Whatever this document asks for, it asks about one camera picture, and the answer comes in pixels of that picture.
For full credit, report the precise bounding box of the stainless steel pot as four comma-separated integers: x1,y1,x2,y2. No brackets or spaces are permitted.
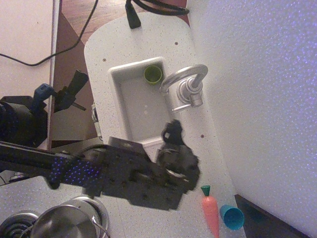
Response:
30,196,110,238

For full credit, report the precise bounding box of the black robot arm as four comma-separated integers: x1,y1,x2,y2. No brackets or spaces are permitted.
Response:
0,119,200,210

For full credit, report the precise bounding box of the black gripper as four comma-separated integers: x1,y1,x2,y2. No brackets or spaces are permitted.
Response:
102,119,200,210

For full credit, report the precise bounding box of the teal plastic cup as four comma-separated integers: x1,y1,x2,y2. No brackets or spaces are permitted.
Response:
220,204,245,231

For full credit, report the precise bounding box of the silver stove burner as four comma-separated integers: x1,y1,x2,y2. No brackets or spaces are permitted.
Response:
0,211,39,238

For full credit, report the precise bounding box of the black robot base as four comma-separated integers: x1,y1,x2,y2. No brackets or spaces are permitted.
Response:
0,96,48,148

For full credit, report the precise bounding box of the white toy sink basin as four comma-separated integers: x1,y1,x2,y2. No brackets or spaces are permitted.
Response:
108,57,175,146

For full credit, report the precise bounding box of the thick black braided cable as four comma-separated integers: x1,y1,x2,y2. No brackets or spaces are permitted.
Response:
135,0,191,15

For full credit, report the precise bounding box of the black cable plug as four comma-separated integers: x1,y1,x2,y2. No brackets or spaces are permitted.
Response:
125,0,141,29

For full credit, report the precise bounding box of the green plastic cup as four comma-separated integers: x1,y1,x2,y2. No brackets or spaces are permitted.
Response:
144,65,163,85

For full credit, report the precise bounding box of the silver toy faucet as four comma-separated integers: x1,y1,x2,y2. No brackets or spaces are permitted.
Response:
160,64,209,113

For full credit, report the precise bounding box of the blue cable connector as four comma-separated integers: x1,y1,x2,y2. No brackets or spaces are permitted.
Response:
30,83,54,112

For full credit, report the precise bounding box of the thin black cable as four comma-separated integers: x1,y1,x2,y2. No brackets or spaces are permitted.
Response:
0,0,99,66

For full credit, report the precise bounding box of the orange toy carrot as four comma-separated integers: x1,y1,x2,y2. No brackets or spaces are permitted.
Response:
201,185,219,238

